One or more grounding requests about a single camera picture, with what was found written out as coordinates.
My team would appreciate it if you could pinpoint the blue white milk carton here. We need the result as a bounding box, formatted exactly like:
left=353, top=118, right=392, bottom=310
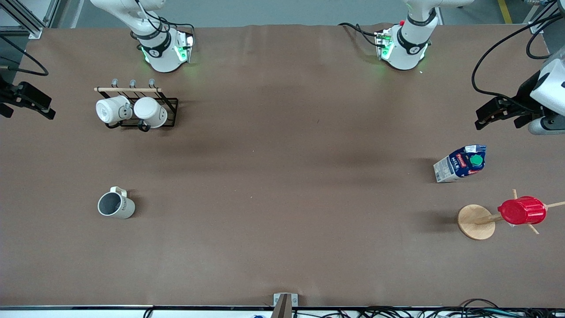
left=433, top=144, right=487, bottom=183

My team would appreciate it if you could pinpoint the cream mug grey inside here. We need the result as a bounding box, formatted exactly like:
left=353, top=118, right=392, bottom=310
left=98, top=186, right=136, bottom=220

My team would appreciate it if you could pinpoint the red plastic cup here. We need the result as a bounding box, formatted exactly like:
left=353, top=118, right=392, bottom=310
left=497, top=196, right=547, bottom=226

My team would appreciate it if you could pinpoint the white mug with face print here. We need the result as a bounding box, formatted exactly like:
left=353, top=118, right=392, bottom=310
left=96, top=95, right=133, bottom=125

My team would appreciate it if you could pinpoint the plain white mug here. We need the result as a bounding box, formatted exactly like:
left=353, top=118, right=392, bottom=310
left=134, top=97, right=168, bottom=129

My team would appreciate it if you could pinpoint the wooden mug tree stand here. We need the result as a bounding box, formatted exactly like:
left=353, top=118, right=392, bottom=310
left=457, top=189, right=565, bottom=240

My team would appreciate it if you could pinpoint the green lit base connector box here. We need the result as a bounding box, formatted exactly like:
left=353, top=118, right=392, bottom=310
left=375, top=29, right=393, bottom=60
left=174, top=31, right=195, bottom=63

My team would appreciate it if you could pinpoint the brown table cover sheet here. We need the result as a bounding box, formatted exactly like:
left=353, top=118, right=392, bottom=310
left=0, top=23, right=565, bottom=307

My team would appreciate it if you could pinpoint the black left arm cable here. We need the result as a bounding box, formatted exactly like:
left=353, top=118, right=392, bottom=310
left=471, top=0, right=565, bottom=100

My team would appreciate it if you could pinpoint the aluminium frame profile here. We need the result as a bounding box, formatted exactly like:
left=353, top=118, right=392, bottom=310
left=527, top=0, right=565, bottom=35
left=0, top=0, right=60, bottom=39

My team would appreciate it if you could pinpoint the black wire mug rack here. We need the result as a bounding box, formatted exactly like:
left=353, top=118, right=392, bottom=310
left=94, top=79, right=179, bottom=132

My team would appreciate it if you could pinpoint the black base power cable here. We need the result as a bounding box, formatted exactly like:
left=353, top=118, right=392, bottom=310
left=339, top=22, right=380, bottom=47

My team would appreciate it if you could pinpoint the black cable bundle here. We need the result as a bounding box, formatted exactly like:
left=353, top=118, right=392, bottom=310
left=291, top=299, right=565, bottom=318

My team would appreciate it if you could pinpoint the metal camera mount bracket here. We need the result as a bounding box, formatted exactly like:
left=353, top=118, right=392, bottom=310
left=273, top=293, right=298, bottom=318

